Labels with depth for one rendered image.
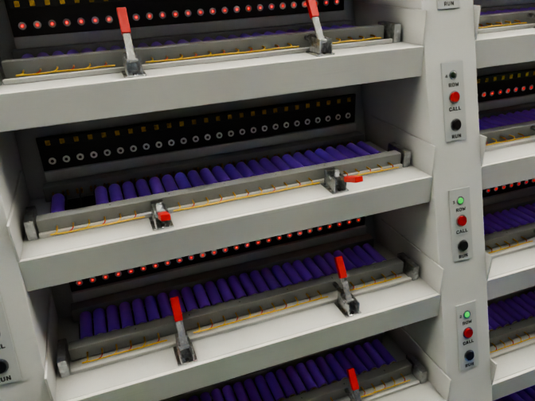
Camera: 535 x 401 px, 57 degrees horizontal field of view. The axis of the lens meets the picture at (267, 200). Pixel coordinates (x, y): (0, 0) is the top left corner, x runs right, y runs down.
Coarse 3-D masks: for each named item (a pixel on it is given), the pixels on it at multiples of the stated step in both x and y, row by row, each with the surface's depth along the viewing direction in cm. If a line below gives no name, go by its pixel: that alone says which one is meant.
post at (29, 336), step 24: (0, 144) 64; (0, 168) 61; (0, 192) 58; (0, 216) 59; (0, 240) 59; (0, 264) 59; (0, 288) 60; (24, 288) 61; (48, 288) 78; (24, 312) 61; (48, 312) 74; (24, 336) 61; (24, 360) 62; (24, 384) 62
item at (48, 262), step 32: (320, 128) 89; (352, 128) 91; (384, 128) 88; (128, 160) 79; (160, 160) 81; (416, 160) 80; (288, 192) 75; (320, 192) 74; (352, 192) 74; (384, 192) 75; (416, 192) 78; (32, 224) 64; (128, 224) 67; (192, 224) 67; (224, 224) 68; (256, 224) 70; (288, 224) 72; (320, 224) 74; (32, 256) 61; (64, 256) 62; (96, 256) 63; (128, 256) 65; (160, 256) 66; (32, 288) 62
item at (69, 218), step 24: (312, 168) 77; (336, 168) 77; (360, 168) 79; (168, 192) 71; (192, 192) 70; (216, 192) 72; (240, 192) 73; (48, 216) 65; (72, 216) 66; (96, 216) 67; (120, 216) 67; (144, 216) 68
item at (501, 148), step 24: (504, 72) 100; (528, 72) 101; (480, 96) 100; (504, 96) 102; (528, 96) 103; (480, 120) 96; (504, 120) 95; (528, 120) 95; (480, 144) 80; (504, 144) 87; (528, 144) 88; (504, 168) 82; (528, 168) 84
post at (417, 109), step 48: (384, 0) 81; (432, 0) 73; (432, 48) 74; (384, 96) 86; (432, 96) 75; (432, 144) 77; (432, 192) 79; (480, 192) 81; (432, 240) 81; (480, 240) 83; (480, 288) 84; (432, 336) 86; (480, 336) 86; (480, 384) 87
